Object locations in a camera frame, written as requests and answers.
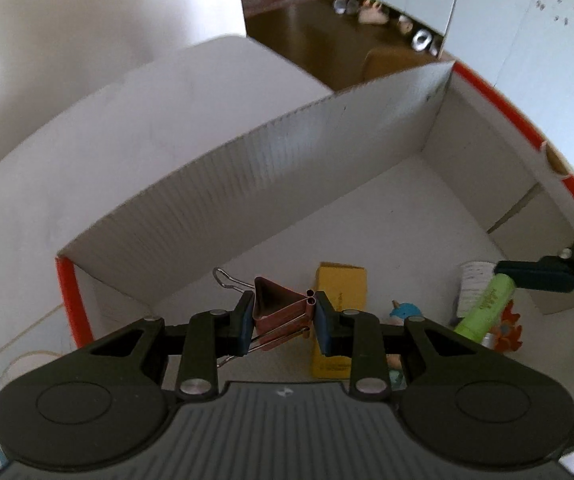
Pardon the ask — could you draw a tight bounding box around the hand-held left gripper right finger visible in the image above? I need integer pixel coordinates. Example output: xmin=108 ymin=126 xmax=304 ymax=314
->
xmin=312 ymin=290 xmax=488 ymax=402

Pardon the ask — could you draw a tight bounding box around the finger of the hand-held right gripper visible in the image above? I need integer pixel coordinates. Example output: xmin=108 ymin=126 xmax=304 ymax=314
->
xmin=494 ymin=216 xmax=574 ymax=302

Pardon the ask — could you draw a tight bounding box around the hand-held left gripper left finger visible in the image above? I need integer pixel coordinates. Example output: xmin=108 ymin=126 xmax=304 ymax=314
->
xmin=82 ymin=290 xmax=256 ymax=402

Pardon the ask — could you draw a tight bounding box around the pink binder clip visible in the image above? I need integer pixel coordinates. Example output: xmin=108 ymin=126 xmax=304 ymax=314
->
xmin=212 ymin=267 xmax=318 ymax=368

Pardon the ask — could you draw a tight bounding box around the small yellow box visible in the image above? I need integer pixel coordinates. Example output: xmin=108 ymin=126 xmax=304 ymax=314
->
xmin=309 ymin=261 xmax=370 ymax=380

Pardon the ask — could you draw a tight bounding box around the green highlighter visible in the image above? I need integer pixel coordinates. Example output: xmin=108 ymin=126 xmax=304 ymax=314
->
xmin=453 ymin=272 xmax=518 ymax=346

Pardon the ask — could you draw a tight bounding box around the glass bottle with white label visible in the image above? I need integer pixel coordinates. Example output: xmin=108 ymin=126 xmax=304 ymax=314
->
xmin=449 ymin=260 xmax=505 ymax=351

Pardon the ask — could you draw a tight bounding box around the orange toy figure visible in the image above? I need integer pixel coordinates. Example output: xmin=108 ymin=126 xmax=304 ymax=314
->
xmin=494 ymin=305 xmax=524 ymax=353

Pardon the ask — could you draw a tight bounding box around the light blue toy figure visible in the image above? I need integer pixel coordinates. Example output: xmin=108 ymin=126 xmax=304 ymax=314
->
xmin=387 ymin=299 xmax=427 ymax=322

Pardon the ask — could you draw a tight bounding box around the red cardboard box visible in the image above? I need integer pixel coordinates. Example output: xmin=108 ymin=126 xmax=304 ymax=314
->
xmin=54 ymin=60 xmax=574 ymax=461

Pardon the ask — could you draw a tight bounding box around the white and wood wall cabinet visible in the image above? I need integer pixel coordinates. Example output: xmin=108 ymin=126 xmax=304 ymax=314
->
xmin=292 ymin=0 xmax=574 ymax=186

